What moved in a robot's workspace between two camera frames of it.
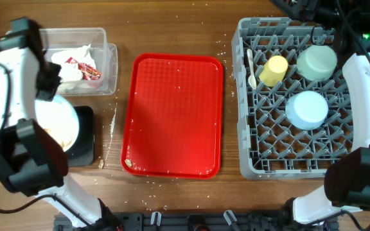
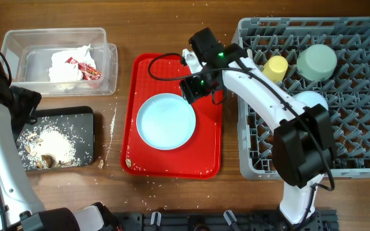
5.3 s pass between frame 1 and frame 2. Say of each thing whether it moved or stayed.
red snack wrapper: stayed
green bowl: stayed
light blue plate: moved
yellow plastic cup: stayed
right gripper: moved
